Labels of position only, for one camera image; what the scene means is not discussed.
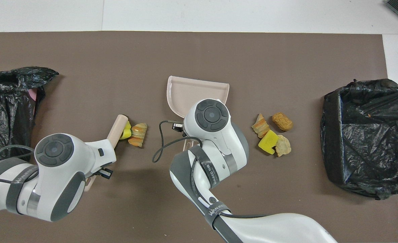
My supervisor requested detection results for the left black trash bag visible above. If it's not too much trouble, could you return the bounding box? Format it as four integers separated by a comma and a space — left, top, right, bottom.
0, 66, 59, 169

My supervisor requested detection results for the black trash bag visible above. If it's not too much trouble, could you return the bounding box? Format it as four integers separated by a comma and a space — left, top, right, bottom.
320, 78, 398, 200
0, 66, 59, 169

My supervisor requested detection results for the yellow sponge block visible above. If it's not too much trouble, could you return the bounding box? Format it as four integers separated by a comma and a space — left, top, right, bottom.
258, 130, 279, 155

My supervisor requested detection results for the beige plastic dustpan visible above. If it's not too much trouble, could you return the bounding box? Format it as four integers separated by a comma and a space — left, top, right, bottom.
166, 76, 230, 151

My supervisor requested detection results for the right black trash bag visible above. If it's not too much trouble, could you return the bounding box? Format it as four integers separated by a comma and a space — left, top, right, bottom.
320, 78, 398, 200

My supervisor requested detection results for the brown table mat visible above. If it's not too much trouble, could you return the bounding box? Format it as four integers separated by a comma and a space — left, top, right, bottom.
0, 31, 398, 243

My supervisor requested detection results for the yellow sponge with green back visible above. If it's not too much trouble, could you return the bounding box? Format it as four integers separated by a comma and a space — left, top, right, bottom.
119, 121, 132, 140

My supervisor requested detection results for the striped orange bread piece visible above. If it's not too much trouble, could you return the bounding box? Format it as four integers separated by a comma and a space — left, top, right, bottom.
251, 113, 270, 139
128, 123, 148, 148

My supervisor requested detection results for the pale bread piece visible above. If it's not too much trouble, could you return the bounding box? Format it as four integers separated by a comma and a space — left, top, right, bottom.
275, 135, 292, 157

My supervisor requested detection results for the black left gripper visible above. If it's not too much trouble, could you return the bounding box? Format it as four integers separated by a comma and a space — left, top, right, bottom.
91, 166, 114, 180

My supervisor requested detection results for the brown bun piece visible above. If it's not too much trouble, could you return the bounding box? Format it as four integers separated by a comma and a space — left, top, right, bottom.
272, 112, 293, 132

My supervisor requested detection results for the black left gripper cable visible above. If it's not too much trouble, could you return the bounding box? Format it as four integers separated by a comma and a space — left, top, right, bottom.
0, 144, 39, 185

